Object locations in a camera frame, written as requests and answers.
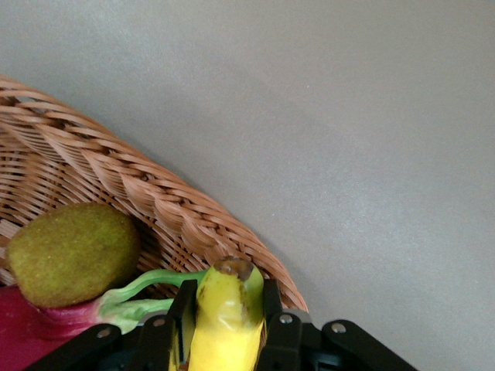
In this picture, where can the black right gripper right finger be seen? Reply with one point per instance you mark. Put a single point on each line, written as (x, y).
(294, 340)

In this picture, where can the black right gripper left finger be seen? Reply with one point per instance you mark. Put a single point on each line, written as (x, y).
(154, 340)

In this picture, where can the yellow banana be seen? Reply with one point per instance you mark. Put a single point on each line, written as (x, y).
(228, 320)

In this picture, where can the brown-green kiwi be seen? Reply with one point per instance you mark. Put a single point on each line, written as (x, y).
(73, 255)

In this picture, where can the pink dragon fruit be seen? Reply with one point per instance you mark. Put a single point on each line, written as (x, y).
(23, 324)

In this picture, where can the brown wicker basket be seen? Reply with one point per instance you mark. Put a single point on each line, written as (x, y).
(116, 174)

